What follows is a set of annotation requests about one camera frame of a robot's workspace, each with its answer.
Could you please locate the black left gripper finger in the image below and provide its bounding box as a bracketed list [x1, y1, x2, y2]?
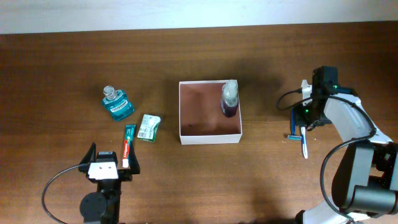
[80, 142, 96, 164]
[129, 144, 141, 174]

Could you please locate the blue white toothbrush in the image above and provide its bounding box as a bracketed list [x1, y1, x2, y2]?
[300, 126, 308, 159]

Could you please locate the purple liquid bottle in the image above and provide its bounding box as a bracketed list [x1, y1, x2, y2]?
[220, 80, 239, 118]

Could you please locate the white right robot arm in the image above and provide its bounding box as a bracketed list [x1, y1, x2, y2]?
[294, 80, 397, 223]

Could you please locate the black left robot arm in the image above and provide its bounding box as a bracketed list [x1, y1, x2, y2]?
[78, 143, 141, 224]

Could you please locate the crumpled green white packet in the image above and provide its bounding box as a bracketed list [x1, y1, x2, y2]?
[137, 114, 161, 142]

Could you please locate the green Colgate toothpaste tube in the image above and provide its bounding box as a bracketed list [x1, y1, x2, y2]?
[122, 124, 136, 168]

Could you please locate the teal Listerine mouthwash bottle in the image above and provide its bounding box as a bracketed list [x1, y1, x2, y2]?
[102, 86, 134, 121]

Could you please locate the white square cardboard box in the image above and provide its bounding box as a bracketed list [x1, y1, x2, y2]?
[178, 80, 243, 145]

